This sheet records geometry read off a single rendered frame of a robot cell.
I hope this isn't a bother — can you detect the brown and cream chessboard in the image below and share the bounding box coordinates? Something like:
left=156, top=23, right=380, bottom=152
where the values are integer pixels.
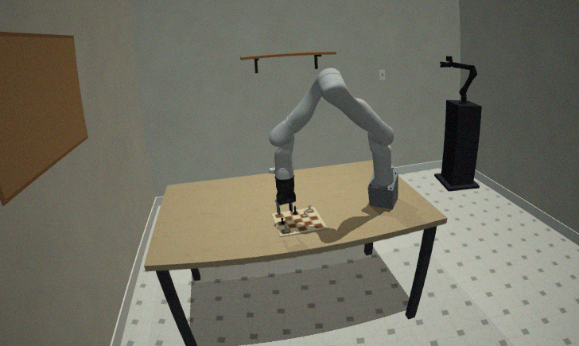
left=271, top=207, right=328, bottom=237

